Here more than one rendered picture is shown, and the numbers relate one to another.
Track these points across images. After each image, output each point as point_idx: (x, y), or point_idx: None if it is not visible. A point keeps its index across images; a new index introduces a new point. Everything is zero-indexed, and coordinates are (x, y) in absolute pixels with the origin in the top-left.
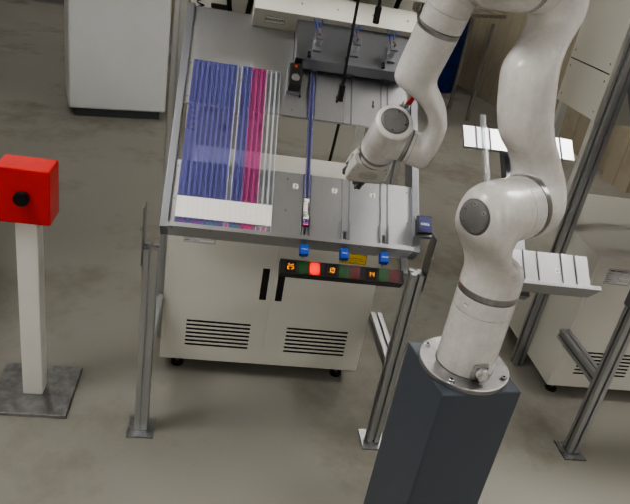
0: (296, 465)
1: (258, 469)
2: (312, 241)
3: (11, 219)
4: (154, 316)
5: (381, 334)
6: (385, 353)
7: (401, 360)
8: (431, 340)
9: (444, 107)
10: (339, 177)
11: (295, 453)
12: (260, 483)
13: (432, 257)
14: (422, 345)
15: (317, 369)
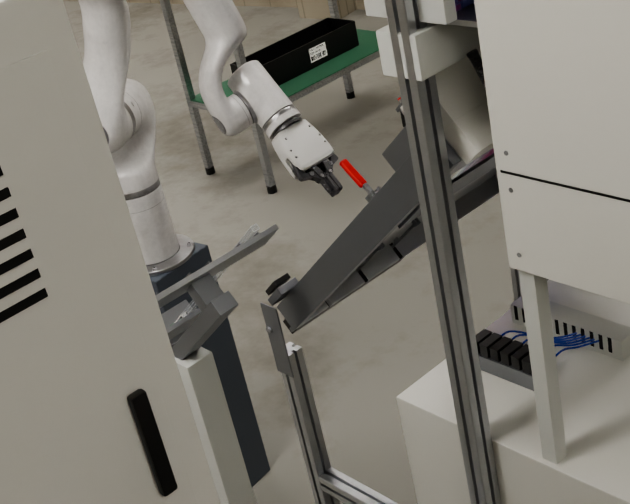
0: (383, 489)
1: (407, 460)
2: None
3: None
4: (512, 274)
5: (367, 492)
6: (336, 471)
7: (304, 461)
8: (189, 249)
9: (201, 69)
10: None
11: (397, 497)
12: (391, 454)
13: (266, 327)
14: (192, 242)
15: None
